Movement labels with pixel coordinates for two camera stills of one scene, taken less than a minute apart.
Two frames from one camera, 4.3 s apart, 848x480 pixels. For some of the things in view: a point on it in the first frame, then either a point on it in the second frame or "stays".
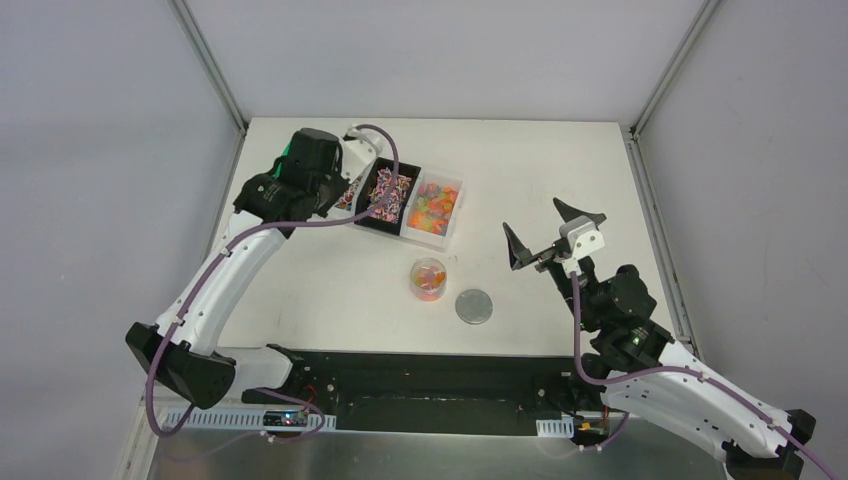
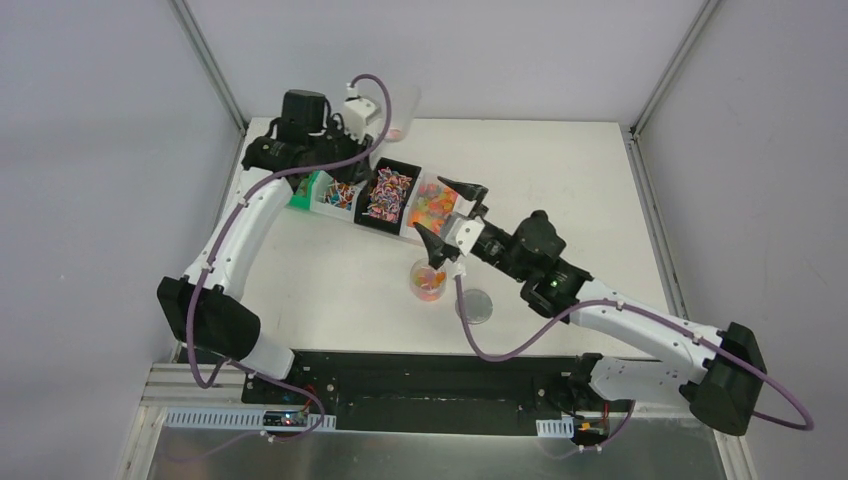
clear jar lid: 474,306 stays
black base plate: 424,393 stays
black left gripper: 340,192 → 354,168
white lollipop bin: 346,206 stays
